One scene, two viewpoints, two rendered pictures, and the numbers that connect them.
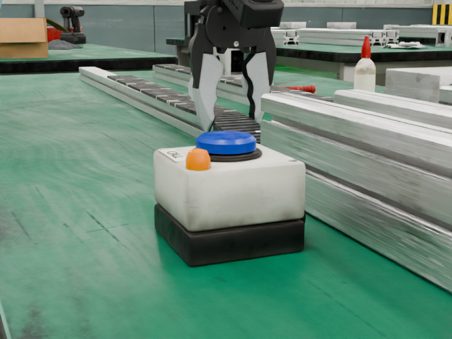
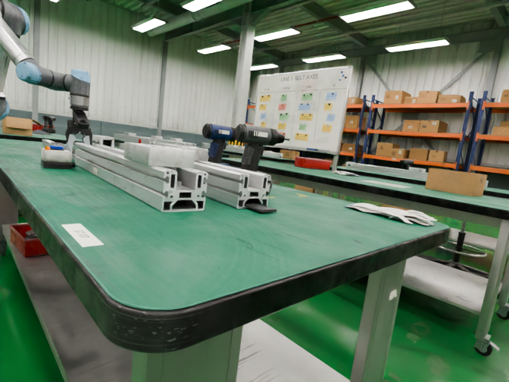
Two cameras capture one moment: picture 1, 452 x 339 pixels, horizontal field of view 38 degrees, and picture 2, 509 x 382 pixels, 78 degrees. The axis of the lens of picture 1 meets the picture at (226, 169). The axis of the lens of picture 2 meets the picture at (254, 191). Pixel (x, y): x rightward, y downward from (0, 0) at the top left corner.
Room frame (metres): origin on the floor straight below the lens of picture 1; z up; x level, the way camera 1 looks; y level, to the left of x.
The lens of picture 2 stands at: (-0.82, -0.29, 0.93)
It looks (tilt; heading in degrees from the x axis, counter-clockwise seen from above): 8 degrees down; 340
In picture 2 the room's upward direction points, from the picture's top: 7 degrees clockwise
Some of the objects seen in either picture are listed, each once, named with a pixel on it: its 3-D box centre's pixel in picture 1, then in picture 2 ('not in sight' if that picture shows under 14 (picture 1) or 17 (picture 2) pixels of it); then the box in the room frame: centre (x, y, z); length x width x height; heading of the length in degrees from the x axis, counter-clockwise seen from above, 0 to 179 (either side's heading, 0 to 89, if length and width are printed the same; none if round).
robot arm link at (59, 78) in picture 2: not in sight; (57, 81); (0.81, 0.10, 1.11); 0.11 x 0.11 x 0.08; 60
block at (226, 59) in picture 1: (229, 61); (103, 143); (1.61, -0.01, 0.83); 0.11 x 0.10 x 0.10; 113
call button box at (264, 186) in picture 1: (237, 194); (59, 158); (0.43, -0.01, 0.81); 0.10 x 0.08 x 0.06; 112
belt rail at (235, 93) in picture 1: (227, 88); not in sight; (1.29, 0.00, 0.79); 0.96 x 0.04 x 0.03; 22
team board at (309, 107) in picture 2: not in sight; (291, 147); (3.07, -2.12, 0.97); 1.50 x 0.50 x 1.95; 25
